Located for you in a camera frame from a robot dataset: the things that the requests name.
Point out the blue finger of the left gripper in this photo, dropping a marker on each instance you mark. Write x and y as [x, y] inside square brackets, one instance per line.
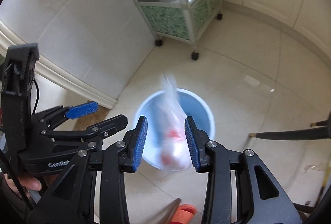
[85, 109]
[107, 128]

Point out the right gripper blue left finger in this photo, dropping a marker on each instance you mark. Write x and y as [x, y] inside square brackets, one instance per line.
[130, 156]

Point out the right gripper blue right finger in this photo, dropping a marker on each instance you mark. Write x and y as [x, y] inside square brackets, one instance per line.
[196, 141]

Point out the white plastic trash bag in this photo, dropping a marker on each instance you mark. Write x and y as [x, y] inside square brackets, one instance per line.
[174, 155]

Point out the light blue trash bucket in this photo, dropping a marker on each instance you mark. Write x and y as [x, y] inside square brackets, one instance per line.
[192, 105]

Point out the person left hand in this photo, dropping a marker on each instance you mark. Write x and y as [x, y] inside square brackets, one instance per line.
[27, 181]

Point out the dark round table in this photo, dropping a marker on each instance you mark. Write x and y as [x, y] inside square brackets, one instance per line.
[319, 130]

